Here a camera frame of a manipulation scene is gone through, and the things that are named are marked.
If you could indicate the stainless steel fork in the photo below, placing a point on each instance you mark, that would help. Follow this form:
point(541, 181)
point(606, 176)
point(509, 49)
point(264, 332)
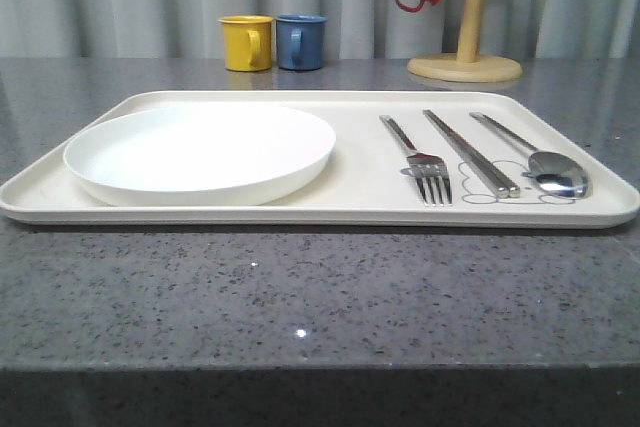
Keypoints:
point(429, 171)

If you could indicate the white round plate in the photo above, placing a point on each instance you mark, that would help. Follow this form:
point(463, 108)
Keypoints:
point(201, 154)

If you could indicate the stainless steel spoon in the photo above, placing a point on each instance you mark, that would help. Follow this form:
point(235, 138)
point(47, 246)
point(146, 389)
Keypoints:
point(554, 173)

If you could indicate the cream rabbit serving tray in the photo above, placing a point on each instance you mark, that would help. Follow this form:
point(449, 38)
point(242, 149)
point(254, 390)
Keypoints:
point(366, 179)

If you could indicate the blue enamel mug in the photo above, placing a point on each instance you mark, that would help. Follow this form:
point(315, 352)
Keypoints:
point(300, 41)

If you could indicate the yellow enamel mug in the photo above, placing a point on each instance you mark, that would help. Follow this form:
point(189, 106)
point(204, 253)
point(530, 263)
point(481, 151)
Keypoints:
point(247, 42)

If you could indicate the wooden mug tree stand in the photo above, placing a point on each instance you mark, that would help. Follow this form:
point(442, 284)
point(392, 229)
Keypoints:
point(467, 64)

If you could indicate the grey pleated curtain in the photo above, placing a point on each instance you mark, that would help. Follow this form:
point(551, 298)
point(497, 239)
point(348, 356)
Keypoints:
point(356, 29)

